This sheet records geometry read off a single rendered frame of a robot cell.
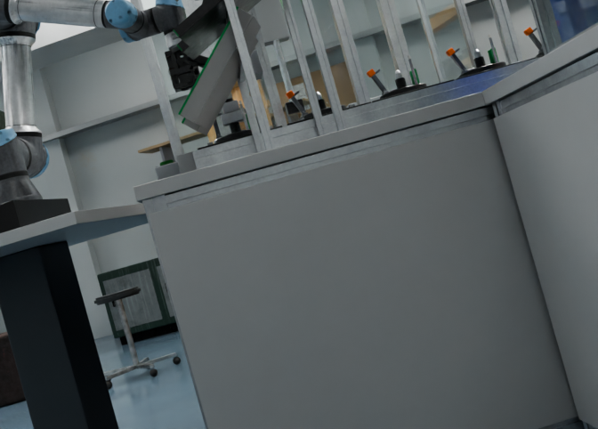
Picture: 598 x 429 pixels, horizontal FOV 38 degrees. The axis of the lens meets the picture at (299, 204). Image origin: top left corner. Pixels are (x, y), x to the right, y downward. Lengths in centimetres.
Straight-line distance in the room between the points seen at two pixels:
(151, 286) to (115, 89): 300
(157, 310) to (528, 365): 667
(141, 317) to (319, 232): 671
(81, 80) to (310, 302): 903
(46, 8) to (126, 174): 790
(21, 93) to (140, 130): 766
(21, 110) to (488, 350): 152
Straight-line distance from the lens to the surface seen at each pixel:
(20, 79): 266
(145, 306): 835
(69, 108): 1068
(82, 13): 247
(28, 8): 253
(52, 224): 195
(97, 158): 1050
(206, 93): 201
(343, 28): 337
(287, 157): 173
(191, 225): 172
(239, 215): 172
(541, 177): 164
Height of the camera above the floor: 71
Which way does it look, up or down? 1 degrees up
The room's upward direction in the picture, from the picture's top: 16 degrees counter-clockwise
